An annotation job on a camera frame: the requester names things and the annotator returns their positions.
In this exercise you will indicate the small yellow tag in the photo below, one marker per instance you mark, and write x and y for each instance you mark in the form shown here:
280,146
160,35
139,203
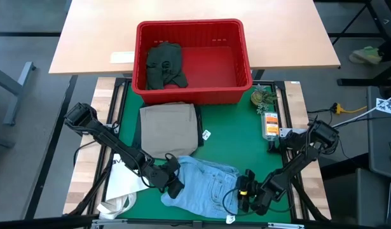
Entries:
243,192

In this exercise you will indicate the person's leg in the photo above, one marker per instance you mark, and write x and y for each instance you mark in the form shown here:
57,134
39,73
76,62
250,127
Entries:
390,47

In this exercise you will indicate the dark green garment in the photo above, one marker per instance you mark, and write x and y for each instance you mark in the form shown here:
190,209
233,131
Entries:
165,63

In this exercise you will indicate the clear box with orange label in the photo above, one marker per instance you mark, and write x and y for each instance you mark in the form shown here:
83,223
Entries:
271,125

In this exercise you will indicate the white cloth tote bag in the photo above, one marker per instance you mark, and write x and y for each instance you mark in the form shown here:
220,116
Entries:
122,187

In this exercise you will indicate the black aluminium frame rail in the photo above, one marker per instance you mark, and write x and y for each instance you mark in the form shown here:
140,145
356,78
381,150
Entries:
306,205
123,79
120,95

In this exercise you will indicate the yellow power plug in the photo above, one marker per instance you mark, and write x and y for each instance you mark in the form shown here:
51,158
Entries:
339,108

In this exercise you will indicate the small white garment tag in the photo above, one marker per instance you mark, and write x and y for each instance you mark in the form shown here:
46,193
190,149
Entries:
206,134

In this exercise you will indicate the white handwritten garment tag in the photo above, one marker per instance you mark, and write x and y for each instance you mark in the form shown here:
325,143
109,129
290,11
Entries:
230,219

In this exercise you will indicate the white printed paper tag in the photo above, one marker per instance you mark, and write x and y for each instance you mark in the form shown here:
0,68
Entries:
387,106

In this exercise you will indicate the small potted artificial plant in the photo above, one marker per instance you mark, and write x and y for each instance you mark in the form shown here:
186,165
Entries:
262,97

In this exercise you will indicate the red plastic laundry bin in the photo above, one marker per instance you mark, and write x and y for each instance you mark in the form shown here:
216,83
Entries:
214,63

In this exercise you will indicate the white paper strip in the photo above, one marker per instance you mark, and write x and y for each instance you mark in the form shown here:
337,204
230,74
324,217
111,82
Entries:
122,57

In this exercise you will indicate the green table mat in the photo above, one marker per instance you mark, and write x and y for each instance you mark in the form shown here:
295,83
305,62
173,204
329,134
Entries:
233,143

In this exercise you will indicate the grey cabinet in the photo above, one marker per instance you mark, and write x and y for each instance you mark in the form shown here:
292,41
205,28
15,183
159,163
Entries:
384,149

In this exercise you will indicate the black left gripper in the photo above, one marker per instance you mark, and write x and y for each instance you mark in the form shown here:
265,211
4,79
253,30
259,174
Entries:
158,175

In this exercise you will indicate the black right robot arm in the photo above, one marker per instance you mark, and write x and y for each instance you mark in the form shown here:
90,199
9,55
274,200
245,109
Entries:
303,159

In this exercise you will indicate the light blue denim garment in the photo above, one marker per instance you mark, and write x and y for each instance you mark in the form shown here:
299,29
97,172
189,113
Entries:
204,187

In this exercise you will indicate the black front frame bar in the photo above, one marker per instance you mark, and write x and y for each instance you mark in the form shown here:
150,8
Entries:
39,222

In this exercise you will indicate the silver metal bracket plate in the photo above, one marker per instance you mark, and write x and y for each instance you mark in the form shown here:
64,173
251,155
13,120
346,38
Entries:
289,131

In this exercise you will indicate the grey metal desk leg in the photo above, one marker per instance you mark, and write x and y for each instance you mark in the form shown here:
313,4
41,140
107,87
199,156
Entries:
18,86

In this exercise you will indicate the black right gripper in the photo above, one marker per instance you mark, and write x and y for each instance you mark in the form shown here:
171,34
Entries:
263,194

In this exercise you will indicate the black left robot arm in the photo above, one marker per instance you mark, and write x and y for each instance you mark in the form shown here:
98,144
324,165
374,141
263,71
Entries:
112,140

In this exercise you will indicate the light wooden table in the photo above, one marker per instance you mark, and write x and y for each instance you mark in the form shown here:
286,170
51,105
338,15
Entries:
96,31

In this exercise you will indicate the tan garment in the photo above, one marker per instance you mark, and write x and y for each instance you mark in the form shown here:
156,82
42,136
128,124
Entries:
169,127

